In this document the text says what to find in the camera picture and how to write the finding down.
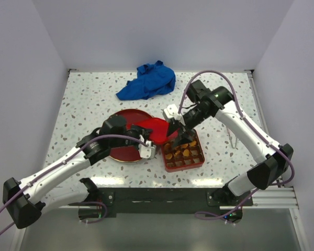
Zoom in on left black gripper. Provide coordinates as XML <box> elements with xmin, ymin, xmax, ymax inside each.
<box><xmin>110</xmin><ymin>124</ymin><xmax>153</xmax><ymax>149</ymax></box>

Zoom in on red square box lid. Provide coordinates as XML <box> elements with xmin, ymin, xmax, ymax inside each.
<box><xmin>133</xmin><ymin>118</ymin><xmax>178</xmax><ymax>145</ymax></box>

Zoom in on round dark red tray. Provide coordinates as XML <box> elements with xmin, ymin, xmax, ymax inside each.
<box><xmin>110</xmin><ymin>109</ymin><xmax>152</xmax><ymax>163</ymax></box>

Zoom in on pink metal tongs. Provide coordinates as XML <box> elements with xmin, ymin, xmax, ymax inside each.
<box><xmin>226</xmin><ymin>128</ymin><xmax>238</xmax><ymax>149</ymax></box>

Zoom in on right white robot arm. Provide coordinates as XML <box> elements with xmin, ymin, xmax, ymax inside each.
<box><xmin>163</xmin><ymin>81</ymin><xmax>294</xmax><ymax>206</ymax></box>

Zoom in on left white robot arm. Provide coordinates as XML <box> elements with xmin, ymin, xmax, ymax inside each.
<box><xmin>3</xmin><ymin>116</ymin><xmax>156</xmax><ymax>229</ymax></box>

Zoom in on red compartment cookie box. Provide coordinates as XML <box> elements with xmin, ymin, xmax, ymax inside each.
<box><xmin>161</xmin><ymin>132</ymin><xmax>205</xmax><ymax>173</ymax></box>

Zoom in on blue crumpled cloth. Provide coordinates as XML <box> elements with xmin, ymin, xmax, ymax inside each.
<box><xmin>116</xmin><ymin>60</ymin><xmax>176</xmax><ymax>101</ymax></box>

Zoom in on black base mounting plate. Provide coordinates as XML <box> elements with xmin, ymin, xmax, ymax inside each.
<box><xmin>78</xmin><ymin>188</ymin><xmax>253</xmax><ymax>220</ymax></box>

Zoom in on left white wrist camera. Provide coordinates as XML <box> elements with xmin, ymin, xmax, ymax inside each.
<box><xmin>138</xmin><ymin>141</ymin><xmax>156</xmax><ymax>159</ymax></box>

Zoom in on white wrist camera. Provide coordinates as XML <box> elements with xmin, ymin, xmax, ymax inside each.
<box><xmin>138</xmin><ymin>141</ymin><xmax>156</xmax><ymax>159</ymax></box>
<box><xmin>163</xmin><ymin>104</ymin><xmax>185</xmax><ymax>125</ymax></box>

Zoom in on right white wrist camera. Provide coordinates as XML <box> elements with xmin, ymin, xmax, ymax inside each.
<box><xmin>163</xmin><ymin>104</ymin><xmax>185</xmax><ymax>125</ymax></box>

